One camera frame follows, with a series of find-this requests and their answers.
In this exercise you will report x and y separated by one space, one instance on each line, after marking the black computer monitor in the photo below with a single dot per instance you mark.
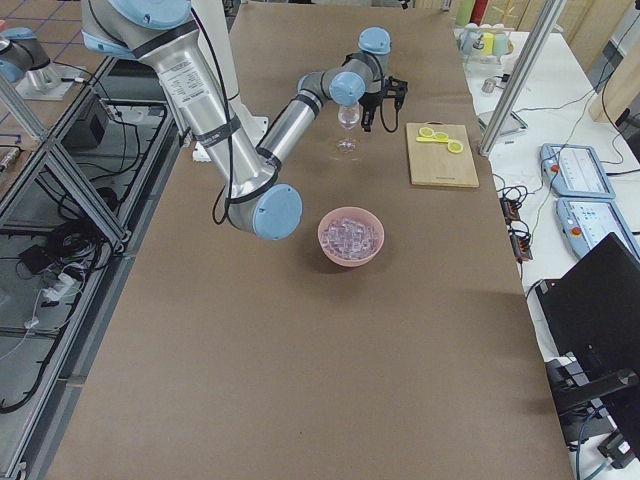
593 313

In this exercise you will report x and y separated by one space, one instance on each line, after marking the yellow plastic stick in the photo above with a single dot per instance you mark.
422 139

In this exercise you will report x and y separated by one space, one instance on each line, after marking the small steel cup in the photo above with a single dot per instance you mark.
488 86

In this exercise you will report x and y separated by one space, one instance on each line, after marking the blue teach pendant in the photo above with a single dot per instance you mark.
575 171
586 221

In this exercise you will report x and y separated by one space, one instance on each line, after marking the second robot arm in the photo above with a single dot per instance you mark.
26 65

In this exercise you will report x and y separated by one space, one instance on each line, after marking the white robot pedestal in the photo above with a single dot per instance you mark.
240 100

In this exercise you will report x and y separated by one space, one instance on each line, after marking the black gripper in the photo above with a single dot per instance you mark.
369 107

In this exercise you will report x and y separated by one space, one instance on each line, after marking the pink bowl of ice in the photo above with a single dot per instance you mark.
350 236

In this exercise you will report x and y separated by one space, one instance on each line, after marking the orange black connector strip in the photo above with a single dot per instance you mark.
518 231

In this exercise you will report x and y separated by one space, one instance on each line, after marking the bamboo cutting board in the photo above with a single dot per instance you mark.
431 164

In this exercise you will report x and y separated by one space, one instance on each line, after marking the wooden plank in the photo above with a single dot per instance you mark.
619 89

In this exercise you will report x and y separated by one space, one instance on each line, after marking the pale blue cup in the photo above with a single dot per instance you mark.
469 39

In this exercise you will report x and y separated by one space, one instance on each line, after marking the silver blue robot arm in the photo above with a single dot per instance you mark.
187 45

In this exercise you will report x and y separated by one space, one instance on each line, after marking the clear wine glass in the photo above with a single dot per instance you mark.
348 118

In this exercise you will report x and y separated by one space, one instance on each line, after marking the aluminium frame post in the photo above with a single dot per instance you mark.
529 54

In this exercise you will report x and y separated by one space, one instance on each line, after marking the pale green cup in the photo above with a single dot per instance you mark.
500 44

